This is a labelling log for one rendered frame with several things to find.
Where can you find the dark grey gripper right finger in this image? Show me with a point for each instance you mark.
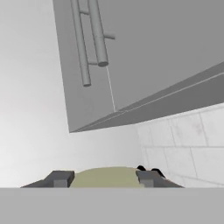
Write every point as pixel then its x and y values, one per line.
pixel 148 177

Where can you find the grey cupboard door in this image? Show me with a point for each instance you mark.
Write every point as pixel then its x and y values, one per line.
pixel 163 43
pixel 78 58

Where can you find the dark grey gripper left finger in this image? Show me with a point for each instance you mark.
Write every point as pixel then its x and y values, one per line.
pixel 58 177

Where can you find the olive green blender lid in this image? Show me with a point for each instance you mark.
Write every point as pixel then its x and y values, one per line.
pixel 105 177

